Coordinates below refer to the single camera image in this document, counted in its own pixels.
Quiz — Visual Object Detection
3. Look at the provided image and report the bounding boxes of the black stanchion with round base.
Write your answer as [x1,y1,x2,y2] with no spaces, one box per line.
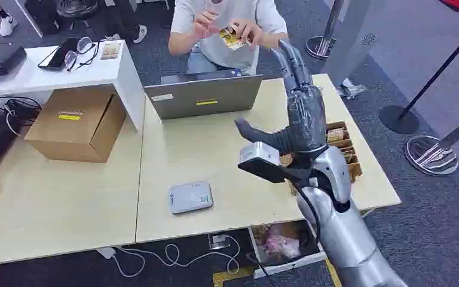
[378,17,459,135]

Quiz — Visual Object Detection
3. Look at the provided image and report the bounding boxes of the printed card stack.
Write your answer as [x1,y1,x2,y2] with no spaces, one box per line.
[219,24,251,52]

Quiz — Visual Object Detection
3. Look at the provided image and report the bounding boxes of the white desk riser shelf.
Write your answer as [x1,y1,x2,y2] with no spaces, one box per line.
[0,39,146,134]

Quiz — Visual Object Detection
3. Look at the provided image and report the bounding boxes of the grey laptop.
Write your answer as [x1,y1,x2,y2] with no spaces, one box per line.
[143,69,264,121]

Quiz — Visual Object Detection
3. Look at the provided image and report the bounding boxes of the grey pillar panel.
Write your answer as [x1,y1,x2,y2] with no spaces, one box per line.
[321,0,387,88]

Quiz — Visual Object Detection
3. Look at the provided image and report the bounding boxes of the black smartphone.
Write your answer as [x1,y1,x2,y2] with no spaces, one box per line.
[37,37,81,71]

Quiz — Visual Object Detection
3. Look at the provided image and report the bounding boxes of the person's left hand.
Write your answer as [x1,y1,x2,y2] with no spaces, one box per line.
[231,19,267,49]

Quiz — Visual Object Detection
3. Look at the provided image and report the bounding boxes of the grey white shoe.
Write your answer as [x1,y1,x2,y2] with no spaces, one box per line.
[131,24,148,45]

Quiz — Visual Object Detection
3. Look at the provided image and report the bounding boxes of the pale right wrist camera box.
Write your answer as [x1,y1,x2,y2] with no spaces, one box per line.
[237,141,290,184]

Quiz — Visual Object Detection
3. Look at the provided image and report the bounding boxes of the person's hand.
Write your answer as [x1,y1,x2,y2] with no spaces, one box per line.
[191,10,223,41]
[231,19,267,49]

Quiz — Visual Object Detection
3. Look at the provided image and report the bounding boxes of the printed cards in box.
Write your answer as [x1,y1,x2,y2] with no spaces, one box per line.
[326,129,346,144]

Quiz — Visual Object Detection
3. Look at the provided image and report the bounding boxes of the white power cable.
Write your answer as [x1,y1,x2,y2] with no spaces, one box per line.
[112,235,241,279]

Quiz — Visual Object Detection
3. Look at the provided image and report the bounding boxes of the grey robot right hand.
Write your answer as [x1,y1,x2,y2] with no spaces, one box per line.
[234,38,329,157]

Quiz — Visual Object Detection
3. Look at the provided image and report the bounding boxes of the black-framed glasses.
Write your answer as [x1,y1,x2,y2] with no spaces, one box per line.
[63,36,101,74]

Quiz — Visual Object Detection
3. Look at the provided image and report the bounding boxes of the grey floor socket plate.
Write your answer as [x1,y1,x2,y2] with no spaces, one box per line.
[209,234,231,251]

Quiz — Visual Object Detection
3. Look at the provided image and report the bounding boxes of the chrome-based stanchion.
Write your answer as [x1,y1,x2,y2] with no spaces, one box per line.
[305,0,346,61]
[405,108,459,178]

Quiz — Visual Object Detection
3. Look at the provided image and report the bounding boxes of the person's right hand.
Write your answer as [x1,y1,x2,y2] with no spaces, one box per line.
[191,10,223,41]

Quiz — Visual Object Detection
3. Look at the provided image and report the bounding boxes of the crumpled clear plastic wrap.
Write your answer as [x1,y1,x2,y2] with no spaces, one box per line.
[335,77,368,100]

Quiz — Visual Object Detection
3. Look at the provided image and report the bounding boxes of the brown cardboard box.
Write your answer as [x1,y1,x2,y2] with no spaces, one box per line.
[24,87,128,164]

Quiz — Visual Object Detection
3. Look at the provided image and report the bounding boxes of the white tray with plastic bags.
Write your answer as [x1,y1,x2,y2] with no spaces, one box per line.
[248,219,328,280]

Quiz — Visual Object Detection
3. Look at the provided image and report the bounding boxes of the black power adapter with cable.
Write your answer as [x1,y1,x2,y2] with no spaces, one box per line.
[0,96,43,137]

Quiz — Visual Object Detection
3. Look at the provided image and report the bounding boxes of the wooden card box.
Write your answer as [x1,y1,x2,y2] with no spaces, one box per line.
[280,121,364,197]

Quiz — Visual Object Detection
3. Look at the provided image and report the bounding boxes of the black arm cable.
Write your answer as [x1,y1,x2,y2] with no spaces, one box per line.
[292,176,322,243]

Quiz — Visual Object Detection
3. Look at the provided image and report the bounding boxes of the white power strip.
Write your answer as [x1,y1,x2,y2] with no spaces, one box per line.
[96,247,117,260]

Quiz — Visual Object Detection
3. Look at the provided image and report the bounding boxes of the small grey card reader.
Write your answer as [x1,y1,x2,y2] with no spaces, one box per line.
[168,180,215,215]

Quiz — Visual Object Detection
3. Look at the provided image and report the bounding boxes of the black flat device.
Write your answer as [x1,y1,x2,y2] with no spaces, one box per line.
[0,42,28,78]

